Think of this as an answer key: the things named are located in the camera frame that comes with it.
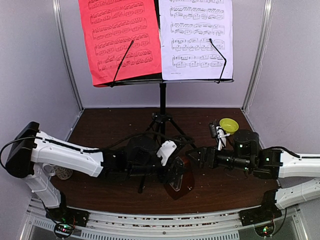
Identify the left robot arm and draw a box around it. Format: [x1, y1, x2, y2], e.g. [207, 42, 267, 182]
[2, 121, 194, 222]

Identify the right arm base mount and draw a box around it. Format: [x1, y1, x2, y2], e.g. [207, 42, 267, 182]
[238, 189, 282, 238]

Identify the black music stand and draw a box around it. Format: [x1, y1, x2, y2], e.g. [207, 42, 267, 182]
[101, 0, 225, 181]

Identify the yellow-green bowl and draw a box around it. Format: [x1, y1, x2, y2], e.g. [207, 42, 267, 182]
[219, 118, 239, 135]

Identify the aluminium front frame rail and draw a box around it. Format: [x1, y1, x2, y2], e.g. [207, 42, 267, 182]
[18, 197, 310, 240]

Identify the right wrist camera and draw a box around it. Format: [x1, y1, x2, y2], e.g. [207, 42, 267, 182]
[208, 122, 230, 151]

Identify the left aluminium corner post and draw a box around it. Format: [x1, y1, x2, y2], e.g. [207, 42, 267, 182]
[52, 0, 84, 112]

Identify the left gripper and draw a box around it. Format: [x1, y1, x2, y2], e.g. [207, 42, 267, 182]
[128, 149, 188, 184]

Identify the red sheet music page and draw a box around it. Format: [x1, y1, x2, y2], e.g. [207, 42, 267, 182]
[78, 0, 162, 87]

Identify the white sheet music page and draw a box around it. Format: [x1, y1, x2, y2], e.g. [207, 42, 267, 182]
[158, 0, 234, 82]

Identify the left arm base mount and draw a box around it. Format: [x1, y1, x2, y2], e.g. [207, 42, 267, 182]
[42, 202, 90, 240]

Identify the brown wooden metronome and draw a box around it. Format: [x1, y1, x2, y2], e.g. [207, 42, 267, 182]
[163, 156, 195, 200]

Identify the patterned white mug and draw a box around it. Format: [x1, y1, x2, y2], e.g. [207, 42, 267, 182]
[42, 163, 74, 180]

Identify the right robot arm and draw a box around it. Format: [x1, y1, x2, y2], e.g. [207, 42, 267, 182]
[185, 129, 320, 221]

